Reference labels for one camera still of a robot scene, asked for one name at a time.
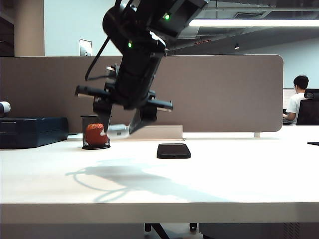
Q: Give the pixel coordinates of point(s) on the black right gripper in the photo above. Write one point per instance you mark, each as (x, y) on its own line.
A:
(134, 87)

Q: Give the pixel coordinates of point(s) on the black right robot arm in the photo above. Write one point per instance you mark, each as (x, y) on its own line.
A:
(139, 27)

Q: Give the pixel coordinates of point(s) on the dark blue plastic case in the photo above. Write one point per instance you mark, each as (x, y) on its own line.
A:
(32, 132)

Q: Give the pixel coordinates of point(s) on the orange textured ball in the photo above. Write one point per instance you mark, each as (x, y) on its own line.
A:
(93, 135)

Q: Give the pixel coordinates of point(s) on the black mesh pen holder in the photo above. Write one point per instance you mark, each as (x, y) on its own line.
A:
(86, 139)

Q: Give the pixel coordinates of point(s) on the black smartphone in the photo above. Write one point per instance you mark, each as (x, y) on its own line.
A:
(173, 150)

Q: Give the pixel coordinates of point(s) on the grey desk partition screen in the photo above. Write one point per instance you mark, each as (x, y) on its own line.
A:
(224, 94)

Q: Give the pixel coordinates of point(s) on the black desk leg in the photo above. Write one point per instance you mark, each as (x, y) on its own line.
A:
(155, 230)

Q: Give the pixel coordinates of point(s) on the white and blue cylinder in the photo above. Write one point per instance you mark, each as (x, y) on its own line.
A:
(4, 107)

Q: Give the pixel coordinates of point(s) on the black caster wheel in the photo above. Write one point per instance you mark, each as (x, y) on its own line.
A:
(193, 226)

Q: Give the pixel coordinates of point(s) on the black pendant spotlight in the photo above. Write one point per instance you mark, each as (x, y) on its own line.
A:
(237, 46)

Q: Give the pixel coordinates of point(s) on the long ceiling light strip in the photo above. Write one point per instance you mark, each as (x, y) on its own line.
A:
(249, 23)

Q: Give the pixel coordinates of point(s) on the white monitor screen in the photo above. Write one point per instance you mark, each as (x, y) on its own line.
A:
(287, 97)

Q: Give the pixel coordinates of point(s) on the person in white shirt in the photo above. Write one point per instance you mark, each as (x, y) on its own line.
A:
(296, 104)

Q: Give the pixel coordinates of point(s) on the black office chair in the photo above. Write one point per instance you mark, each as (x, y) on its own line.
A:
(309, 112)

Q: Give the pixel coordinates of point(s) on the flat black object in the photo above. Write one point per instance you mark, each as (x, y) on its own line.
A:
(314, 143)

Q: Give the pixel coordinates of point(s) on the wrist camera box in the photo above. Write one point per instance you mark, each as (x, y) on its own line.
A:
(112, 71)

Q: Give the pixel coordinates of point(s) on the silver wall plate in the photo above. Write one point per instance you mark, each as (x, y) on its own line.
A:
(85, 47)

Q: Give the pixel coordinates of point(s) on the white partition bracket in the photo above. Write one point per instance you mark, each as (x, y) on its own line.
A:
(257, 135)

